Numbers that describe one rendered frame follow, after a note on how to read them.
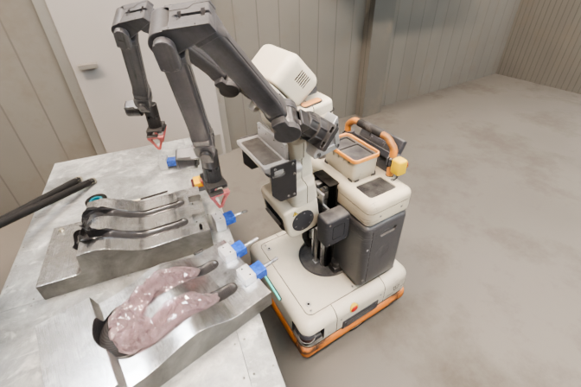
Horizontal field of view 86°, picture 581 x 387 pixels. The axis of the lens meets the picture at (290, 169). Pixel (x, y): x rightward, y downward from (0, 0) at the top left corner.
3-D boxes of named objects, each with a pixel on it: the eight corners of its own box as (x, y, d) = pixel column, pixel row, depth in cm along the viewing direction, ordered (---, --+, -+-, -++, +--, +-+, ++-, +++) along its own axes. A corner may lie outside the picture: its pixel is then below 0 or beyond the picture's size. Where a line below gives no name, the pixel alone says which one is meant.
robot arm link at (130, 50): (130, 33, 91) (136, 7, 95) (108, 29, 90) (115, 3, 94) (150, 114, 129) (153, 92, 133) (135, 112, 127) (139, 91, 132)
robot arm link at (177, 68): (176, 41, 56) (178, 5, 61) (143, 43, 55) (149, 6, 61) (216, 163, 93) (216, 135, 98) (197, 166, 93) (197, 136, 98)
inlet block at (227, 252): (253, 239, 106) (252, 228, 103) (262, 248, 103) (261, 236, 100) (220, 259, 99) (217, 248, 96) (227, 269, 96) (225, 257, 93)
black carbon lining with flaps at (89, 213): (184, 202, 117) (179, 182, 112) (190, 231, 104) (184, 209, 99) (79, 229, 106) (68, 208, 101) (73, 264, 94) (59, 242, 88)
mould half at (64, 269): (201, 203, 127) (195, 176, 120) (213, 247, 107) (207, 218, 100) (60, 240, 112) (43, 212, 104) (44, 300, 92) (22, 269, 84)
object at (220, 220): (245, 212, 122) (243, 201, 119) (250, 219, 118) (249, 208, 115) (213, 225, 116) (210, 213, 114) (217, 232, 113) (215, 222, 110)
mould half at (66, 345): (226, 250, 106) (221, 227, 100) (271, 303, 89) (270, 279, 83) (54, 349, 80) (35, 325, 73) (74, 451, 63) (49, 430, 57)
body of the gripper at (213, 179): (209, 193, 100) (206, 174, 96) (200, 178, 107) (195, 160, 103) (228, 187, 103) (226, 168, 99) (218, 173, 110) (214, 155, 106)
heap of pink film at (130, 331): (195, 263, 94) (190, 245, 90) (225, 304, 83) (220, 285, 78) (103, 316, 81) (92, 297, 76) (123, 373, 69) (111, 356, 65)
